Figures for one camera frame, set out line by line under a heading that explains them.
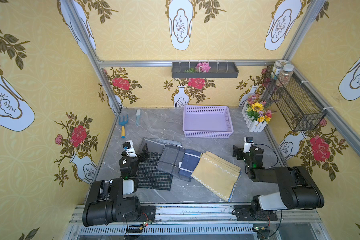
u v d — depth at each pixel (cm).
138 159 75
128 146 73
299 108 80
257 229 72
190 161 91
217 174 86
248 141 81
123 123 113
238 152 84
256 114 98
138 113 117
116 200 57
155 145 98
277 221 72
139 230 73
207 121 107
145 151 80
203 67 88
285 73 80
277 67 85
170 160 90
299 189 44
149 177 86
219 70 92
